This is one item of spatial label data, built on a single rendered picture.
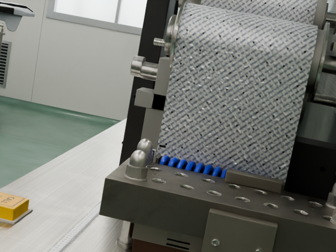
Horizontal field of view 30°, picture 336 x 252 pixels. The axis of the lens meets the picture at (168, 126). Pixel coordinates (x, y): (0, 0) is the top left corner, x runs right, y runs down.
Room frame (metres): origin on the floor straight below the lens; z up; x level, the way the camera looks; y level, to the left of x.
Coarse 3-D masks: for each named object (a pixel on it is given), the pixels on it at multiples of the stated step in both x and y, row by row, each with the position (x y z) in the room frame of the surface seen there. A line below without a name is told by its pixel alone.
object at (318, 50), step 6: (180, 6) 1.15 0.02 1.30; (174, 24) 1.12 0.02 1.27; (318, 30) 1.12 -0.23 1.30; (318, 36) 1.10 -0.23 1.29; (318, 42) 1.09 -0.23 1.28; (318, 48) 1.08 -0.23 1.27; (318, 54) 1.08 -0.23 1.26; (312, 60) 1.08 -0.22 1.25; (318, 60) 1.08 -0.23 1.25; (312, 66) 1.08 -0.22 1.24; (318, 66) 1.08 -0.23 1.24; (312, 72) 1.08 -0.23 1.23; (312, 78) 1.08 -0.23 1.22; (312, 84) 1.09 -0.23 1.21; (306, 90) 1.11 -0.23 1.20
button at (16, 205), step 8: (0, 192) 1.07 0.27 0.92; (0, 200) 1.03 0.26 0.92; (8, 200) 1.04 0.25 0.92; (16, 200) 1.05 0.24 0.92; (24, 200) 1.06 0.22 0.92; (0, 208) 1.01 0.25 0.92; (8, 208) 1.01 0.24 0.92; (16, 208) 1.02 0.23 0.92; (24, 208) 1.05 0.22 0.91; (0, 216) 1.01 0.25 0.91; (8, 216) 1.01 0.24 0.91; (16, 216) 1.02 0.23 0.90
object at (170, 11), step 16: (160, 0) 1.45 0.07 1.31; (176, 0) 1.59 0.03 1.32; (144, 16) 1.46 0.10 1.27; (160, 16) 1.45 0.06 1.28; (144, 32) 1.45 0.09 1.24; (160, 32) 1.45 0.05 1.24; (144, 48) 1.45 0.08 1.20; (160, 48) 1.46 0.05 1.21; (144, 80) 1.45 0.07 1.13; (128, 112) 1.46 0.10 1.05; (144, 112) 1.45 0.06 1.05; (128, 128) 1.45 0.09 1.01; (128, 144) 1.45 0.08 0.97
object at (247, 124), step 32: (192, 96) 1.10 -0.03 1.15; (224, 96) 1.09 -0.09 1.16; (256, 96) 1.08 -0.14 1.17; (288, 96) 1.08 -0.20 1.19; (160, 128) 1.11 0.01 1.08; (192, 128) 1.10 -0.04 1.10; (224, 128) 1.09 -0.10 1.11; (256, 128) 1.08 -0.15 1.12; (288, 128) 1.08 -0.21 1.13; (192, 160) 1.10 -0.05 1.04; (224, 160) 1.09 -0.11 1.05; (256, 160) 1.08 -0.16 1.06; (288, 160) 1.07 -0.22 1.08
